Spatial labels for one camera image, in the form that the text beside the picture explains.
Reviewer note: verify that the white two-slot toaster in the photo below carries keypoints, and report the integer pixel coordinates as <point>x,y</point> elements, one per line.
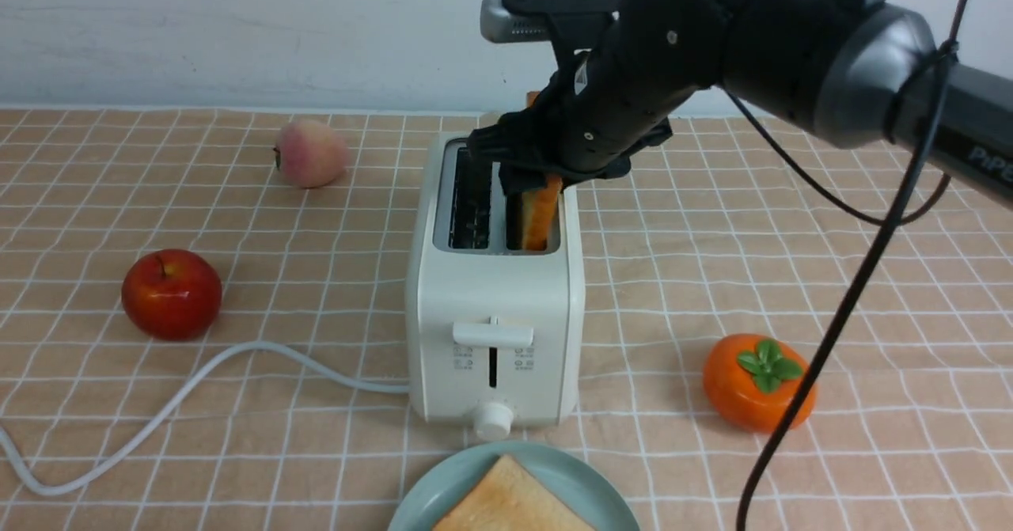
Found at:
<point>494,333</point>

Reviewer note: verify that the pink peach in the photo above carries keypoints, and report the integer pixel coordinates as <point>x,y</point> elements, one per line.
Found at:
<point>310,154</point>

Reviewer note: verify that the orange persimmon with green leaf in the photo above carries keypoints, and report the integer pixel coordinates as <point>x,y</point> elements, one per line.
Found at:
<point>750,380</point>

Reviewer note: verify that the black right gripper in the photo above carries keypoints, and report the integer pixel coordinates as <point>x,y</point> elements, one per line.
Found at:
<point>591,116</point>

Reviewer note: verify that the checkered beige tablecloth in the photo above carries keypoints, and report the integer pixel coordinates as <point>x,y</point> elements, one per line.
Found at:
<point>712,235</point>

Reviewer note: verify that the red apple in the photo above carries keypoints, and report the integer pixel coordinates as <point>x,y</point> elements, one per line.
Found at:
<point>172,294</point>

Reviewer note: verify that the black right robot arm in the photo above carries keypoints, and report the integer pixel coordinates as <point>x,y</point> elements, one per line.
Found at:
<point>849,72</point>

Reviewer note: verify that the toasted bread slice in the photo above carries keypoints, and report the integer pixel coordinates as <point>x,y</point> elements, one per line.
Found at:
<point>537,213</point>
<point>508,497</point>

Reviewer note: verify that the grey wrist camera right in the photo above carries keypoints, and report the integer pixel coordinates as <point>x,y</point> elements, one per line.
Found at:
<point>569,25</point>

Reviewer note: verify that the light blue plate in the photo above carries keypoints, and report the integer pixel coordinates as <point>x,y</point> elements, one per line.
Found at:
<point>577,485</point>

